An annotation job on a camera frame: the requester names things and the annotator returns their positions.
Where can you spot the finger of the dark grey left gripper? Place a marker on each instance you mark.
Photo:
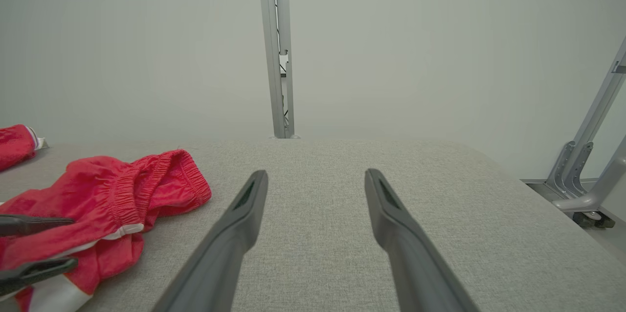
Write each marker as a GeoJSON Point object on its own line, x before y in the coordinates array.
{"type": "Point", "coordinates": [29, 273]}
{"type": "Point", "coordinates": [24, 225]}

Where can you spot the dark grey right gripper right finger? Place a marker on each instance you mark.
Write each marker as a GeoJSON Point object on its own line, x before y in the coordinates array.
{"type": "Point", "coordinates": [415, 273]}

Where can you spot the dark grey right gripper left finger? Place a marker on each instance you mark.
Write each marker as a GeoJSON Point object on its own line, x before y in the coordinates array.
{"type": "Point", "coordinates": [220, 263]}

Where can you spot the red white basketball shorts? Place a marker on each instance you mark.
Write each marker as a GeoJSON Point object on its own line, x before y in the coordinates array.
{"type": "Point", "coordinates": [98, 189]}

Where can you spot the red garment with white trim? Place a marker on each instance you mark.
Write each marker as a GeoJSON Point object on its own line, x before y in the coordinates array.
{"type": "Point", "coordinates": [14, 145]}

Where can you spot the black caster wheel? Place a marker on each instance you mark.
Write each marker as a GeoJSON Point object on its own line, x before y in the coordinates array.
{"type": "Point", "coordinates": [594, 219]}

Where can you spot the grey metal stand with caster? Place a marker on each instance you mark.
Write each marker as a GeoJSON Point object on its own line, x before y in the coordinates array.
{"type": "Point", "coordinates": [591, 126]}

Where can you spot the aluminium partition post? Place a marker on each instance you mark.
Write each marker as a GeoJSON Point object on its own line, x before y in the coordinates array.
{"type": "Point", "coordinates": [266, 33]}

